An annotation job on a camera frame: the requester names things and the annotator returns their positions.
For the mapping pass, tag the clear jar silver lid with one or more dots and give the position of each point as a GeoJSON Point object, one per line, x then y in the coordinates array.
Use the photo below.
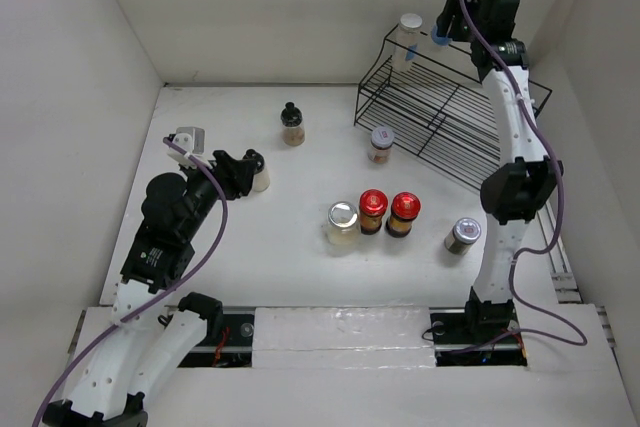
{"type": "Point", "coordinates": [342, 223]}

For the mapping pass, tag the metal base rail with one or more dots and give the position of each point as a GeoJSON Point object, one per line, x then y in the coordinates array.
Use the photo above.
{"type": "Point", "coordinates": [367, 338]}

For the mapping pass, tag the black wire rack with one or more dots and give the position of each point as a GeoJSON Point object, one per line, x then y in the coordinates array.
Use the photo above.
{"type": "Point", "coordinates": [437, 110]}

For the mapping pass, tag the white-lid spice jar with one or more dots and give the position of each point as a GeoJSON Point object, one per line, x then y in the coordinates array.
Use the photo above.
{"type": "Point", "coordinates": [381, 142]}

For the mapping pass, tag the black-cap spice shaker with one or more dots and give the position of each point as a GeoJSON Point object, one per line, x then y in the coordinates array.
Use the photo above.
{"type": "Point", "coordinates": [293, 131]}

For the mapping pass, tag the white bottle black cap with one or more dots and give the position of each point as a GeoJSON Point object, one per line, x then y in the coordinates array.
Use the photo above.
{"type": "Point", "coordinates": [261, 179]}

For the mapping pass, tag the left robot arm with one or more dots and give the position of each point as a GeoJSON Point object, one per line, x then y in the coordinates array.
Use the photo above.
{"type": "Point", "coordinates": [136, 354]}

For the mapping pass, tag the red-lid sauce jar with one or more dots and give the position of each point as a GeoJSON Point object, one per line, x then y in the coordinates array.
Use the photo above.
{"type": "Point", "coordinates": [373, 205]}
{"type": "Point", "coordinates": [405, 208]}

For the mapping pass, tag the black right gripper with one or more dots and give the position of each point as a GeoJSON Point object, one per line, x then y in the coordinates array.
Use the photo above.
{"type": "Point", "coordinates": [452, 5]}

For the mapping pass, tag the blue-label silver-lid jar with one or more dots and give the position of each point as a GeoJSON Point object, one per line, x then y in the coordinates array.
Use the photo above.
{"type": "Point", "coordinates": [439, 40]}

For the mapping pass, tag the dark spice jar white lid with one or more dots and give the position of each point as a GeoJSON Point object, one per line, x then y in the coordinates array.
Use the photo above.
{"type": "Point", "coordinates": [463, 235]}

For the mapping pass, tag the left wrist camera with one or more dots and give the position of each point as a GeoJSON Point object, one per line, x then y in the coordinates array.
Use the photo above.
{"type": "Point", "coordinates": [192, 141]}

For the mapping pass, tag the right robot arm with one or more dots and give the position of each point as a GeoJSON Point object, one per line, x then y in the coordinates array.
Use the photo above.
{"type": "Point", "coordinates": [527, 174]}

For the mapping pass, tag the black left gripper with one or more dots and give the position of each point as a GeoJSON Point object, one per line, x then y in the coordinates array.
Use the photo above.
{"type": "Point", "coordinates": [234, 175]}

